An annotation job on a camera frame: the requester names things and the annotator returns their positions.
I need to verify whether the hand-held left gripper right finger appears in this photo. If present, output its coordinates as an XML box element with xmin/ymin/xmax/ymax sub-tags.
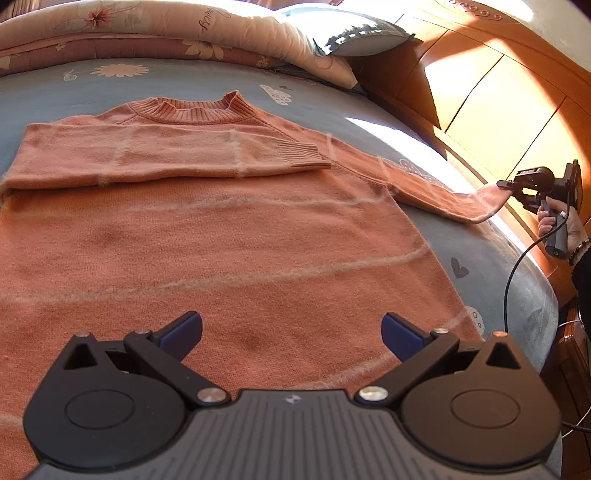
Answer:
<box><xmin>355</xmin><ymin>311</ymin><xmax>523</xmax><ymax>410</ymax></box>

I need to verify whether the bed with blue floral sheet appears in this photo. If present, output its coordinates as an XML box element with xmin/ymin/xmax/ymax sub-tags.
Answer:
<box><xmin>0</xmin><ymin>55</ymin><xmax>561</xmax><ymax>480</ymax></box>

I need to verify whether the wooden headboard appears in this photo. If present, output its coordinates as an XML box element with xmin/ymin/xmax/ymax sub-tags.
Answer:
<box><xmin>332</xmin><ymin>0</ymin><xmax>591</xmax><ymax>305</ymax></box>

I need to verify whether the orange knit sweater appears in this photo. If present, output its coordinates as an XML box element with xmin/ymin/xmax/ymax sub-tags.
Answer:
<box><xmin>0</xmin><ymin>90</ymin><xmax>513</xmax><ymax>476</ymax></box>

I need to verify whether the wooden nightstand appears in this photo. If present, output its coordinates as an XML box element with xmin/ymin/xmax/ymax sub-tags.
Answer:
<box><xmin>551</xmin><ymin>302</ymin><xmax>591</xmax><ymax>480</ymax></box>

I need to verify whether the person's right forearm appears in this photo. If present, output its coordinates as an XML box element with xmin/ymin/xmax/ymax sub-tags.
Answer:
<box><xmin>573</xmin><ymin>261</ymin><xmax>591</xmax><ymax>335</ymax></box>

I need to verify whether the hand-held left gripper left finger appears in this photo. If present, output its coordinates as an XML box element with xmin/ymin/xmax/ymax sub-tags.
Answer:
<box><xmin>61</xmin><ymin>311</ymin><xmax>232</xmax><ymax>410</ymax></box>

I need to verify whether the grey pillow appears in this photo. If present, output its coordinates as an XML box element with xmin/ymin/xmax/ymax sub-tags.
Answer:
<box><xmin>279</xmin><ymin>4</ymin><xmax>416</xmax><ymax>57</ymax></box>

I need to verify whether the person's right hand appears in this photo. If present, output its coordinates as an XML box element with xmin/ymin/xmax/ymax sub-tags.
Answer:
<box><xmin>536</xmin><ymin>197</ymin><xmax>590</xmax><ymax>253</ymax></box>

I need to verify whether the dark beaded bracelet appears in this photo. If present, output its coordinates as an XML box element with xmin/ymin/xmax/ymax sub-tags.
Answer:
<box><xmin>569</xmin><ymin>236</ymin><xmax>591</xmax><ymax>267</ymax></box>

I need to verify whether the folded pink floral quilt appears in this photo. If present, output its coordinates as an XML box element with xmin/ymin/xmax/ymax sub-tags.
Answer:
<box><xmin>0</xmin><ymin>0</ymin><xmax>358</xmax><ymax>90</ymax></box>

